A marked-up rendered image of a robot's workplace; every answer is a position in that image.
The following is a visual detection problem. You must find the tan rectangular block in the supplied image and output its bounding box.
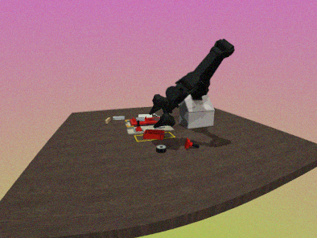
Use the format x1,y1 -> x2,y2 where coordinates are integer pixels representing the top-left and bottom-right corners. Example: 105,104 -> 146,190
105,117 -> 111,124

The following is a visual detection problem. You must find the small black toy wheel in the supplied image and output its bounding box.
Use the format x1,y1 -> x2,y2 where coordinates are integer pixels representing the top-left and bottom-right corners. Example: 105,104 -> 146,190
156,145 -> 167,153

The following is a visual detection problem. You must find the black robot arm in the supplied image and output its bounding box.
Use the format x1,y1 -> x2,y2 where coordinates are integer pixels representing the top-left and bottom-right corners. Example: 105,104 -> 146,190
152,39 -> 235,110

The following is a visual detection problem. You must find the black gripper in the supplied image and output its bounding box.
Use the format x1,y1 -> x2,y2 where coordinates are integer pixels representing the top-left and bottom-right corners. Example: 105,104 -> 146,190
149,100 -> 179,128

